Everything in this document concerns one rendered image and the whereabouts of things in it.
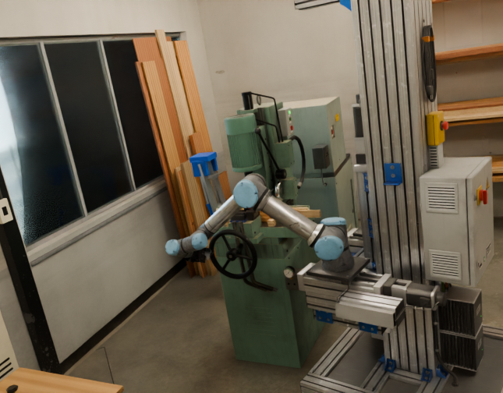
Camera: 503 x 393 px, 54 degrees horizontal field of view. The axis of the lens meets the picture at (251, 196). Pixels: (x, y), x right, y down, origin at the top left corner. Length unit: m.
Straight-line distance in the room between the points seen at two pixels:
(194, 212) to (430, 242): 2.52
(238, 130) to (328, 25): 2.50
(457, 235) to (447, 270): 0.17
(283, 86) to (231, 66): 0.61
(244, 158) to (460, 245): 1.23
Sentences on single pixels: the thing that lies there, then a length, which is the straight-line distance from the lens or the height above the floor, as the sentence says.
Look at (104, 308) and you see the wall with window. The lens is 3.88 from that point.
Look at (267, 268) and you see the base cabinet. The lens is 2.84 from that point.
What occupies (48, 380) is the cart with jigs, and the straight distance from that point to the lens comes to 2.62.
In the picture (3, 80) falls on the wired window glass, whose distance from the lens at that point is 3.42.
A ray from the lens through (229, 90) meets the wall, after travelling 5.41.
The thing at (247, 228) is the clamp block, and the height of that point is 0.93.
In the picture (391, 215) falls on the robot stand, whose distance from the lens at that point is 2.30.
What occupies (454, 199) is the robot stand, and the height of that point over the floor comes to 1.14.
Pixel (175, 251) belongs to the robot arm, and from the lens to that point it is 2.36.
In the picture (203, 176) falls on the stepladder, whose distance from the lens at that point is 3.72.
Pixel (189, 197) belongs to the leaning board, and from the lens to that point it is 4.28.
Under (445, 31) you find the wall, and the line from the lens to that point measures 4.90.
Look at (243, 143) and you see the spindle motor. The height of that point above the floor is 1.36.
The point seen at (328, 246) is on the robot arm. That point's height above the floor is 1.00.
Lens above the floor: 1.81
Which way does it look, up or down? 16 degrees down
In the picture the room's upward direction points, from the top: 9 degrees counter-clockwise
